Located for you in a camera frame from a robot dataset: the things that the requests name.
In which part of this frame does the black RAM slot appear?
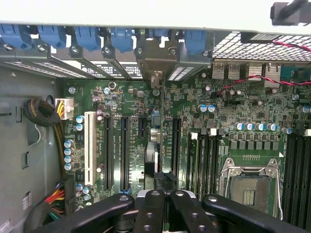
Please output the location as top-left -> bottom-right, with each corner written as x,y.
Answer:
300,128 -> 311,228
284,134 -> 294,223
292,134 -> 302,225
215,131 -> 223,170
199,133 -> 207,199
206,128 -> 217,200

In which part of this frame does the CPU socket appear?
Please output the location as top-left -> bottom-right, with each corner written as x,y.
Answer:
219,157 -> 284,220

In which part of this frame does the black main power connector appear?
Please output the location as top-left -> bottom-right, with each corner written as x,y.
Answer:
62,174 -> 75,211

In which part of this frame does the short black expansion slot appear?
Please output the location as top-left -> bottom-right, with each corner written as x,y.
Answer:
138,116 -> 148,140

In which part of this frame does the white expansion slot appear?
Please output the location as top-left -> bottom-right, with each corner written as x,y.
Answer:
84,111 -> 97,186

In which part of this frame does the green motherboard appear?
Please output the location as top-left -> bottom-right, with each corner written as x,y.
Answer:
62,77 -> 311,226

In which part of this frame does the white power connector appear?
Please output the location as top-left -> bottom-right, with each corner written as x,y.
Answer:
54,97 -> 75,121

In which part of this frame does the silver double port block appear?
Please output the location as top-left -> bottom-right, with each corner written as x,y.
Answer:
210,62 -> 242,80

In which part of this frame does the blue slot retention clip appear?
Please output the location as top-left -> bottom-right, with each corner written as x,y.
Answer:
73,26 -> 102,52
182,30 -> 207,56
0,23 -> 33,50
147,28 -> 171,42
109,27 -> 135,53
36,25 -> 67,49

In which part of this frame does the teal serial port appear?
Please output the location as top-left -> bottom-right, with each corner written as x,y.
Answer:
280,67 -> 311,81

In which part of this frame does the black and grey PC case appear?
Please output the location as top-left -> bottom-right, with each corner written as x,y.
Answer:
0,20 -> 311,233

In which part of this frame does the black table corner cap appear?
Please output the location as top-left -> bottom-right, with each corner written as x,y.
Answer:
270,0 -> 311,27

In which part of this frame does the coloured power wire bundle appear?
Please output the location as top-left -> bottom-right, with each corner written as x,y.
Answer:
24,182 -> 67,233

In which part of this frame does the black braided power cable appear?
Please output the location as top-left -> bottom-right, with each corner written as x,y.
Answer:
22,97 -> 66,177

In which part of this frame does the black intrusion switch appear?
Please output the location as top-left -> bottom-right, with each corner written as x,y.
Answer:
240,32 -> 282,44

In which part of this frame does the red and black twisted wire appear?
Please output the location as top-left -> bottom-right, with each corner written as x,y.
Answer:
217,40 -> 311,97

